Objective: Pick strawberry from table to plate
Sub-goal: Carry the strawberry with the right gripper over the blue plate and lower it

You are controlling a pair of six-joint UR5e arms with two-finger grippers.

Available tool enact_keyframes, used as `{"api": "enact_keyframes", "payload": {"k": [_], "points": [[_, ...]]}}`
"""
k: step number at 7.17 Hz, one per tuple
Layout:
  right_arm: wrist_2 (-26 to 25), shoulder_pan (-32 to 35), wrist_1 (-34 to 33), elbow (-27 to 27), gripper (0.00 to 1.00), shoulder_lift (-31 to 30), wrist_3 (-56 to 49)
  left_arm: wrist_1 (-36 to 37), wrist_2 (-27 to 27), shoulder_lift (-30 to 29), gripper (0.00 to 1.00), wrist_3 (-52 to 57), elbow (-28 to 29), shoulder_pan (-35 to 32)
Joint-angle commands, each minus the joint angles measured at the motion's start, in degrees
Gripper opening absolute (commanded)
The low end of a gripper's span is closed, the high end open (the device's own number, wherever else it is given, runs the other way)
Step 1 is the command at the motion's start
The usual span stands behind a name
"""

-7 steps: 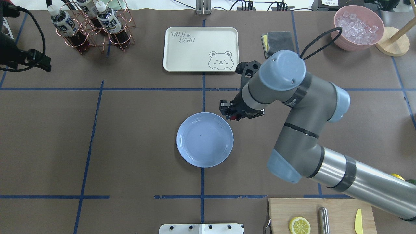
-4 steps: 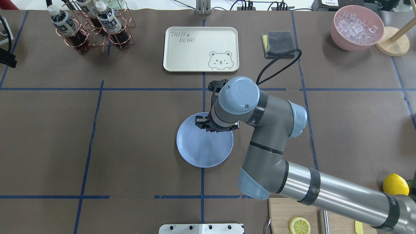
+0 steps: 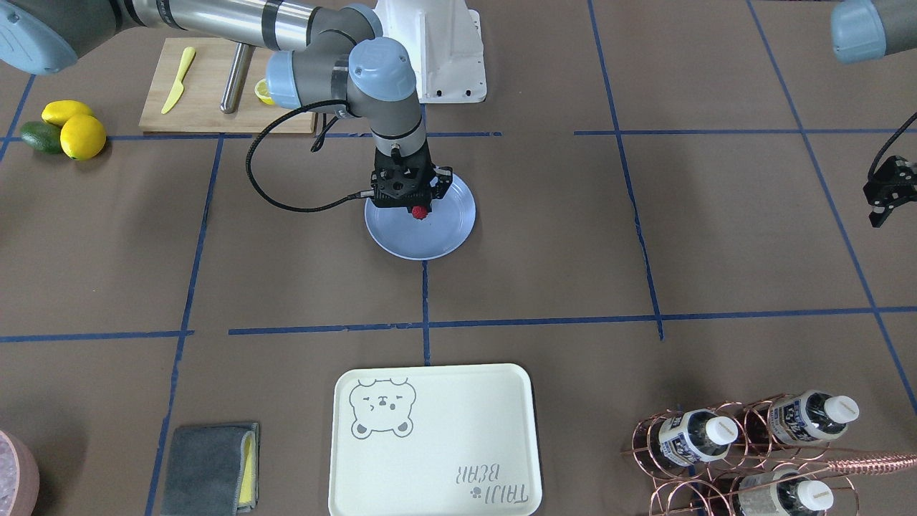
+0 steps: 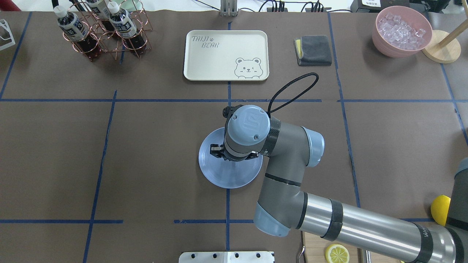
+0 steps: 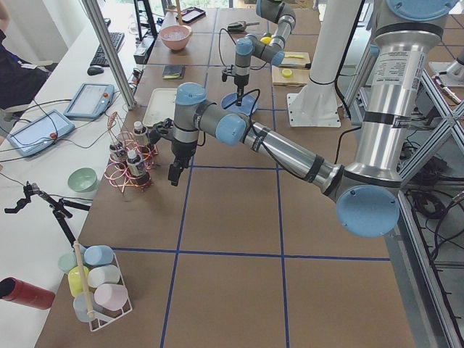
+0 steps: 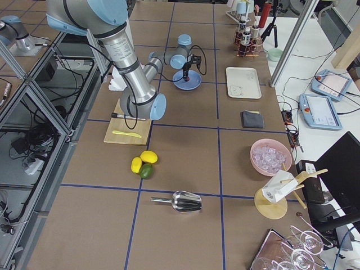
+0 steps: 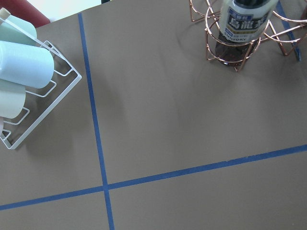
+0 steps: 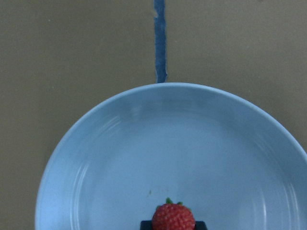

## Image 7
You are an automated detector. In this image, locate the dark drink bottle front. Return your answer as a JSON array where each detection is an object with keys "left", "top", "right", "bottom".
[{"left": 215, "top": 0, "right": 278, "bottom": 66}]

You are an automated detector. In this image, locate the blue pastel cup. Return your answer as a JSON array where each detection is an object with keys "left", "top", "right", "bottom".
[{"left": 0, "top": 41, "right": 54, "bottom": 89}]

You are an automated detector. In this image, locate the white pastel cup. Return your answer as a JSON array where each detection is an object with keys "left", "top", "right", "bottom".
[{"left": 0, "top": 80, "right": 26, "bottom": 119}]

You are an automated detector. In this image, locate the green pastel cup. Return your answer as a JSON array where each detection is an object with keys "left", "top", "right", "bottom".
[{"left": 0, "top": 15, "right": 37, "bottom": 46}]

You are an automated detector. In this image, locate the red cylinder bottle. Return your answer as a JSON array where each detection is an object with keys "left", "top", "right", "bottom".
[{"left": 0, "top": 0, "right": 50, "bottom": 28}]

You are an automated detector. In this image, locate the white wire cup rack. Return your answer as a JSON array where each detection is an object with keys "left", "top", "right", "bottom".
[{"left": 0, "top": 8, "right": 82, "bottom": 150}]

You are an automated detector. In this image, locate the copper wire bottle rack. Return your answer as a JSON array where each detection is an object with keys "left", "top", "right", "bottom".
[{"left": 189, "top": 0, "right": 307, "bottom": 71}]

